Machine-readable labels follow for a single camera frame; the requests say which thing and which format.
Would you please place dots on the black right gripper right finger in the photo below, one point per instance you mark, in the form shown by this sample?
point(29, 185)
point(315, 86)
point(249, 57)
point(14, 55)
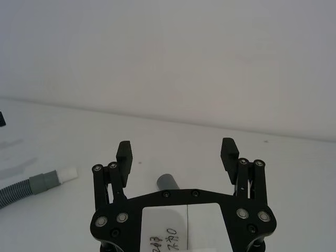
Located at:
point(229, 157)

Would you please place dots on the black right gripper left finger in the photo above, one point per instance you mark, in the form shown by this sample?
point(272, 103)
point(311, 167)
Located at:
point(124, 162)

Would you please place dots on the grey plastic cylinder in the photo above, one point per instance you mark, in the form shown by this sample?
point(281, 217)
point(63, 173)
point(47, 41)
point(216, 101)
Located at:
point(167, 181)

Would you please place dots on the white table cloth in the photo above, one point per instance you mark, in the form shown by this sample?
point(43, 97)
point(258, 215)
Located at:
point(288, 189)

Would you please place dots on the small black block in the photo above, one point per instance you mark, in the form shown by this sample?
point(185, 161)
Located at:
point(2, 119)

